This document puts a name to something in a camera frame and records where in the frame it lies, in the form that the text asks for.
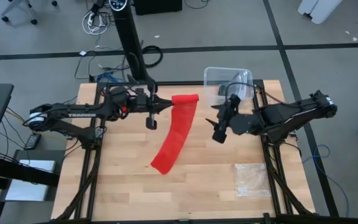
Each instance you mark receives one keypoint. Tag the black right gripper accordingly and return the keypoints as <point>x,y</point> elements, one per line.
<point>221,135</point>

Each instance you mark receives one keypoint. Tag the black computer case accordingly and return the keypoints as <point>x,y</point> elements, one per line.
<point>157,6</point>

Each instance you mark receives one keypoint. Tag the white waste bin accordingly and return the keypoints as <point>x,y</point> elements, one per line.
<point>319,9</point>

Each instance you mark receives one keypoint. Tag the white flat box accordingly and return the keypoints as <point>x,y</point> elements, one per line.
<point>26,189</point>

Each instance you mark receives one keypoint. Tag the black aluminium table frame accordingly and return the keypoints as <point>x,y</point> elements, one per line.
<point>179,83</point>

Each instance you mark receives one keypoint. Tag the clear zipper bag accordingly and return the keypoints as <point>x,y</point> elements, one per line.
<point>252,180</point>

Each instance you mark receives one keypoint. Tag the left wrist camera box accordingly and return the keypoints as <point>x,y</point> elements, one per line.
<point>140,98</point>

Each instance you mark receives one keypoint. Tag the black power adapter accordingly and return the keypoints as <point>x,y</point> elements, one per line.
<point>32,141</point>

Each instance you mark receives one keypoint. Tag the office chair with light base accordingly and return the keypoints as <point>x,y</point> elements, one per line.
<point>33,21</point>

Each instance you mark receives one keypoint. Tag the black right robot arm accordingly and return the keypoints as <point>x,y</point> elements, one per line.
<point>291,113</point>

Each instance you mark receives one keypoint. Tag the red elastic bandage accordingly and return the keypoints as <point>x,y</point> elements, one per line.
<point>179,130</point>

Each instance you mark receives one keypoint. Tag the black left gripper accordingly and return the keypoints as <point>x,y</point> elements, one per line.
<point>151,123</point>

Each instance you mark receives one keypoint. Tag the clear bags with black items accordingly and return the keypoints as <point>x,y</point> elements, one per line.
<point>222,90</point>

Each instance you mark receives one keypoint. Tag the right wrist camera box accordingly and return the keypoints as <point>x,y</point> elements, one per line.
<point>234,101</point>

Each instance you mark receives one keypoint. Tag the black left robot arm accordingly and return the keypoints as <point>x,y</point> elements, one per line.
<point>79,114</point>

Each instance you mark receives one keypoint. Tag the clear plastic storage bin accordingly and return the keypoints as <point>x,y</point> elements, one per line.
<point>211,81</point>

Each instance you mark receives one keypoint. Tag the small white plug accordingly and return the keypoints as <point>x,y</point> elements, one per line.
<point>83,53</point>

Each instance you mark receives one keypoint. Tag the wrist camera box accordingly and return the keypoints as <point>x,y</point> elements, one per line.
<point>140,98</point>
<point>234,101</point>

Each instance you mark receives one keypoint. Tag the black tower fan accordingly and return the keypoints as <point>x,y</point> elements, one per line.
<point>129,37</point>

